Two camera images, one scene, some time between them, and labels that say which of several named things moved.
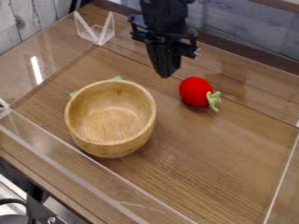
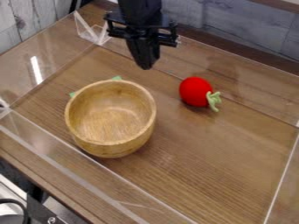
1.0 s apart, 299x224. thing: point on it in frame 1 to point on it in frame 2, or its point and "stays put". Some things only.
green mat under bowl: (116, 78) stays put
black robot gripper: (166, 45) to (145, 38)
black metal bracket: (40, 213) stays put
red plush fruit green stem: (197, 93) stays put
